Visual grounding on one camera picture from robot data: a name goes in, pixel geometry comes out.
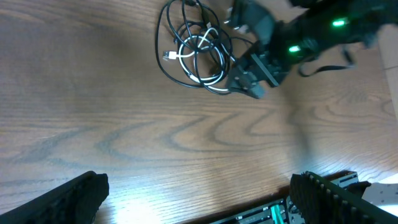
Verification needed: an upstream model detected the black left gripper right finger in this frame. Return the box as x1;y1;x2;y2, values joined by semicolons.
290;172;397;224

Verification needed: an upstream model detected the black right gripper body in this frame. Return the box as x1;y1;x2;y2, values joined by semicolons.
226;41;292;99

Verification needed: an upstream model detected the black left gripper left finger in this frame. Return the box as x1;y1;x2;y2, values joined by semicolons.
1;171;109;224

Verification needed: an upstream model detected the black USB cable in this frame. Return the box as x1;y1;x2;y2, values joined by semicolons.
154;0;262;96

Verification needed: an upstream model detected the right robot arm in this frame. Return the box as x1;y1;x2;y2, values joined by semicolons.
226;0;397;99

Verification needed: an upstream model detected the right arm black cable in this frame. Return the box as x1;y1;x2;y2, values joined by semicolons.
297;46;357;78

